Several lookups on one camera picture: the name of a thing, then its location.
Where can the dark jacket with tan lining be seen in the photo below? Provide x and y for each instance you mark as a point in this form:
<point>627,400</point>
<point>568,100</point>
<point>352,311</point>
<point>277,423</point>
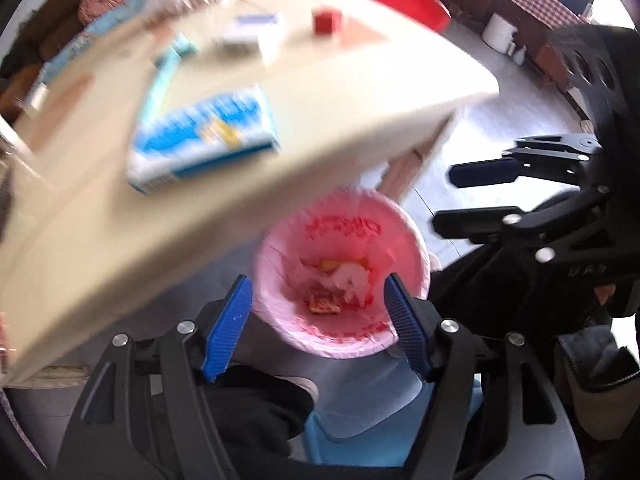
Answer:
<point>600,390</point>

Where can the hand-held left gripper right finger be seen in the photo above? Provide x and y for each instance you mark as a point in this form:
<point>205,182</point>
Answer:
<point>407,325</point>

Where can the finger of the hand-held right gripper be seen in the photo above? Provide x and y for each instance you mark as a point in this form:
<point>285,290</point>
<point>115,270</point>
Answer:
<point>480,172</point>
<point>470,222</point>

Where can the yellow toy fish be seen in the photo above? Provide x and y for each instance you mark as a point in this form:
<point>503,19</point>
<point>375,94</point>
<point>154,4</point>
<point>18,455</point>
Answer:
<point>345,263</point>

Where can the person's right hand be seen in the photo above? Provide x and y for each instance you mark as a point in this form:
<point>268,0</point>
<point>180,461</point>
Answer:
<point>604,295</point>

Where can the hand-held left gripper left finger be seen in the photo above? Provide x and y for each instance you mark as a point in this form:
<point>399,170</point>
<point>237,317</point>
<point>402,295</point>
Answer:
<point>227,330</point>

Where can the small white bottle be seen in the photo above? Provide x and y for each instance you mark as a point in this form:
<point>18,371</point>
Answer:
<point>519,54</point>

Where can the blue floral cushion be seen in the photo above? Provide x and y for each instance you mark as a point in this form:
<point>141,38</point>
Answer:
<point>85,45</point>

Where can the light blue plastic stool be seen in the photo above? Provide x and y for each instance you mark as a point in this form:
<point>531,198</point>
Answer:
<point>360,410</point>

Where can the white round appliance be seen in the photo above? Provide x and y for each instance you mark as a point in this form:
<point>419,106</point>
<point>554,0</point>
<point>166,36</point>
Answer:
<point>497,32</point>

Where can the white and blue medicine box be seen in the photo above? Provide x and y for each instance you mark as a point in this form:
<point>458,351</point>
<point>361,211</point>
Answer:
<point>252,35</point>

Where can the person's dark trouser leg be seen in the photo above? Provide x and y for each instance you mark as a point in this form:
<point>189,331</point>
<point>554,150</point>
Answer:
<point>260,415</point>

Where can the pink-lined trash bin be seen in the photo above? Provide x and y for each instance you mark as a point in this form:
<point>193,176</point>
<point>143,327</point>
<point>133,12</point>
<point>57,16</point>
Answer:
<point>285,285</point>

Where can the small white remote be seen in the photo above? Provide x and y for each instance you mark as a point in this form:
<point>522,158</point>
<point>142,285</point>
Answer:
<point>40,96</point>

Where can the white plastic bag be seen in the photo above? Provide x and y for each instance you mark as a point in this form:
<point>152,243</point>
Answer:
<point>352,282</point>

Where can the teal toy pen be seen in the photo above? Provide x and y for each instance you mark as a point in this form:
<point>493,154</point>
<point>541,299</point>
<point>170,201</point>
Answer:
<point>162,80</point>

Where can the red playing card box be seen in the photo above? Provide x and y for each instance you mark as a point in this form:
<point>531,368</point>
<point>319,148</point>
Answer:
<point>322,305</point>

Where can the small red box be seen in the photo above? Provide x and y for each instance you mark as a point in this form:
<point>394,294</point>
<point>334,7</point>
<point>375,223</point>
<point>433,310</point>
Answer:
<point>324,21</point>

